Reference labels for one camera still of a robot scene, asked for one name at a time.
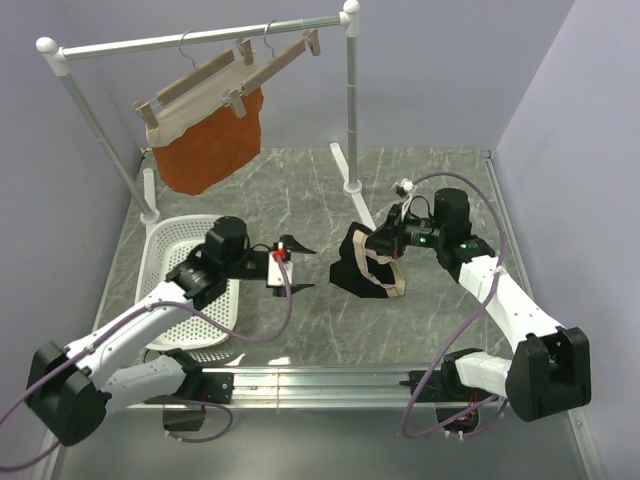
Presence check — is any black underwear beige waistband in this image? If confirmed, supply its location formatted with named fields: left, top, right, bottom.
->
left=329, top=222, right=406, bottom=299

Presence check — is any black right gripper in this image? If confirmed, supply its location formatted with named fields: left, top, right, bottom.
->
left=360, top=203, right=446, bottom=260

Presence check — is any aluminium front rail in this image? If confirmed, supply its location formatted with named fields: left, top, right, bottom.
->
left=119, top=363, right=516, bottom=412

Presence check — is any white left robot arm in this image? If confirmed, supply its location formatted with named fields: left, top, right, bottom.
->
left=24, top=216, right=309, bottom=446

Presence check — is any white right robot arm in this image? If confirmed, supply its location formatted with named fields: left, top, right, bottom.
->
left=366, top=188, right=592, bottom=422

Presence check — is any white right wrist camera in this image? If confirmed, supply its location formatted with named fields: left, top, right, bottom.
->
left=391, top=178, right=415, bottom=201

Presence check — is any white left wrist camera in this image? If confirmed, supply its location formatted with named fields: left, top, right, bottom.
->
left=267, top=242, right=293, bottom=288

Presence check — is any orange shorts beige waistband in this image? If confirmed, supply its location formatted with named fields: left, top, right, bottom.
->
left=146, top=57, right=264, bottom=195

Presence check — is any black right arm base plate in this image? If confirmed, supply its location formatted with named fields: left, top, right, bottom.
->
left=399, top=369, right=455, bottom=403

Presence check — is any white perforated plastic basket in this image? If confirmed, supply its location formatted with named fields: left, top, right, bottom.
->
left=135, top=214, right=239, bottom=352

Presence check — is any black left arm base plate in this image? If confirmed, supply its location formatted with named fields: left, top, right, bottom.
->
left=191, top=371, right=234, bottom=405

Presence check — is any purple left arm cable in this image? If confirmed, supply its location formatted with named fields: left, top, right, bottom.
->
left=0, top=259, right=296, bottom=472

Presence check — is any silver white clothes rack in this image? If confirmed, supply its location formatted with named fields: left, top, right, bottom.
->
left=36, top=1, right=375, bottom=235

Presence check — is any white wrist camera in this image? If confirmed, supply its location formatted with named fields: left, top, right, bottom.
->
left=391, top=178, right=415, bottom=201
left=267, top=242, right=293, bottom=288

